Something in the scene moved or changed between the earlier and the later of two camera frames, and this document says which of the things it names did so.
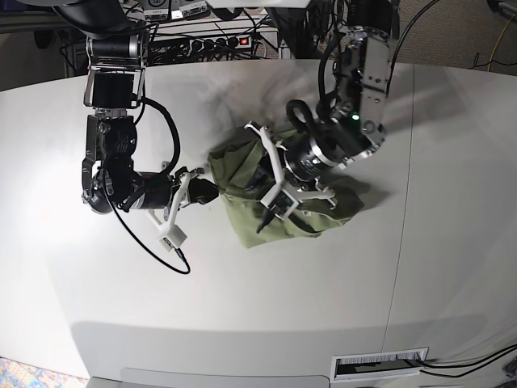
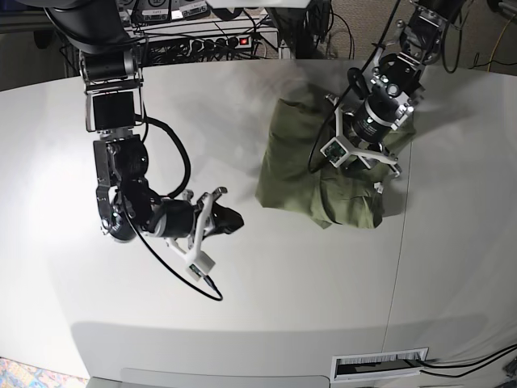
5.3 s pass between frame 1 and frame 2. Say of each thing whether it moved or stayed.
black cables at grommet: stayed
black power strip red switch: stayed
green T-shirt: moved
